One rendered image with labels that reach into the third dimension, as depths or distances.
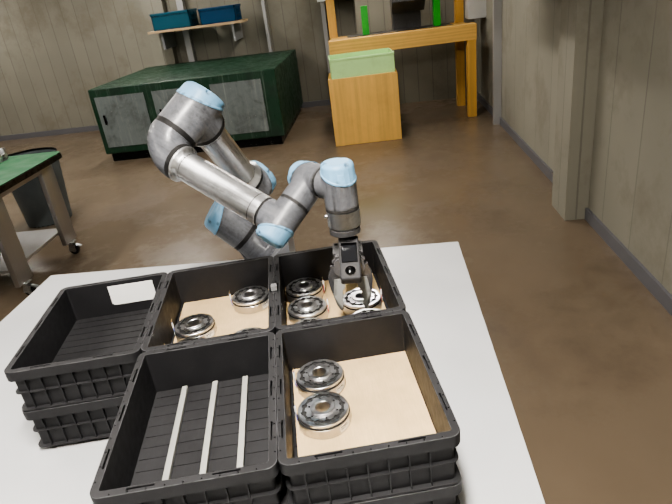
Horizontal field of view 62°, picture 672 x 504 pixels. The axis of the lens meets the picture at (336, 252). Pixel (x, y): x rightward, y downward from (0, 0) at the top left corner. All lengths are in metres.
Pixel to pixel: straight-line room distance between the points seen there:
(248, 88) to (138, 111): 1.33
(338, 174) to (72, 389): 0.77
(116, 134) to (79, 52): 2.63
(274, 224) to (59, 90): 8.77
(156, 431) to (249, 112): 5.68
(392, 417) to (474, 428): 0.24
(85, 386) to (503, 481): 0.92
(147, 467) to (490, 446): 0.69
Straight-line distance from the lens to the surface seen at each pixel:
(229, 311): 1.58
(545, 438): 2.33
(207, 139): 1.54
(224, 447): 1.16
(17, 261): 4.14
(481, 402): 1.38
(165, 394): 1.34
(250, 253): 1.81
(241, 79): 6.66
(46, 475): 1.49
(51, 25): 9.78
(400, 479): 1.02
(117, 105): 7.16
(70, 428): 1.51
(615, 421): 2.45
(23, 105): 10.27
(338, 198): 1.22
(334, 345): 1.28
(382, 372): 1.26
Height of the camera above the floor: 1.60
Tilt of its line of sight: 25 degrees down
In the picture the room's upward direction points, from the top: 8 degrees counter-clockwise
